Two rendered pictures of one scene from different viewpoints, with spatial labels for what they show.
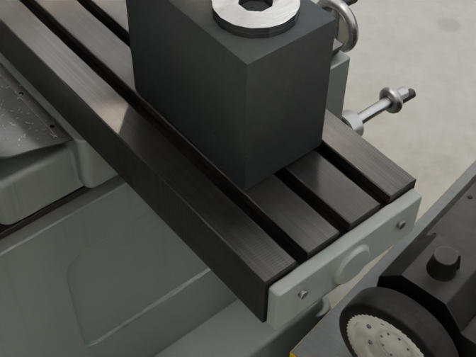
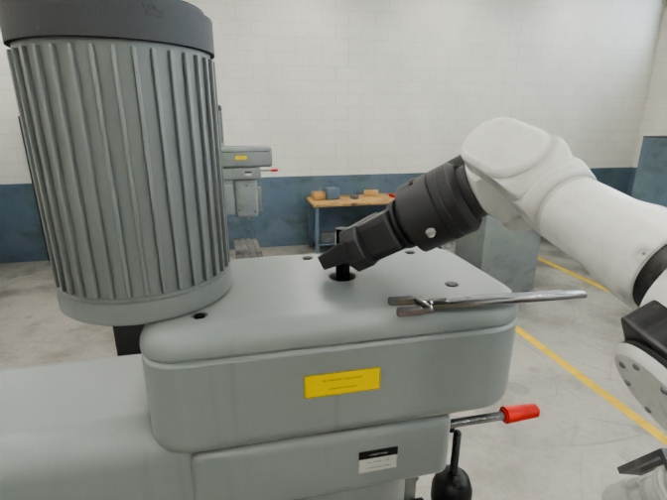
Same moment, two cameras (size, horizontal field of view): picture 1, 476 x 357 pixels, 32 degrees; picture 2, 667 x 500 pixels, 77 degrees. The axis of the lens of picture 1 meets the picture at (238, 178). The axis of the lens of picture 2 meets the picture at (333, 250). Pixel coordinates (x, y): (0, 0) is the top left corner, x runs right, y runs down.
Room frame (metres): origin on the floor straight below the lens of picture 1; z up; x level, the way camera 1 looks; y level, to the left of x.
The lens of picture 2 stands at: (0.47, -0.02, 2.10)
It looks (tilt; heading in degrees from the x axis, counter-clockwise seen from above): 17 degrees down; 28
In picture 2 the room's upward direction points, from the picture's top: straight up
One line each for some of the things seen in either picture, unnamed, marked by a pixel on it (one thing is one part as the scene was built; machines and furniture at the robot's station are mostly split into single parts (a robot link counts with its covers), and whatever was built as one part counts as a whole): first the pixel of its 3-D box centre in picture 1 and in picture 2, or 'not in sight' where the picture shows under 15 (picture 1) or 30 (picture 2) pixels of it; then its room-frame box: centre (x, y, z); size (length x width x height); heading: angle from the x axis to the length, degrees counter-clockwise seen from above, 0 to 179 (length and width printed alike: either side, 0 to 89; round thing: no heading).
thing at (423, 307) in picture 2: not in sight; (490, 299); (0.97, 0.03, 1.89); 0.24 x 0.04 x 0.01; 127
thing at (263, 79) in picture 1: (225, 52); not in sight; (0.73, 0.02, 1.04); 0.22 x 0.12 x 0.20; 40
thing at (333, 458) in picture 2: not in sight; (314, 406); (0.94, 0.26, 1.68); 0.34 x 0.24 x 0.10; 130
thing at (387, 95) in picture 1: (376, 108); not in sight; (1.20, -0.27, 0.52); 0.22 x 0.06 x 0.06; 130
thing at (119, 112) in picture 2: not in sight; (134, 164); (0.80, 0.41, 2.05); 0.20 x 0.20 x 0.32
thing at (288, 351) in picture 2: not in sight; (332, 328); (0.96, 0.23, 1.81); 0.47 x 0.26 x 0.16; 130
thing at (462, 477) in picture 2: not in sight; (452, 484); (1.10, 0.07, 1.47); 0.07 x 0.07 x 0.06
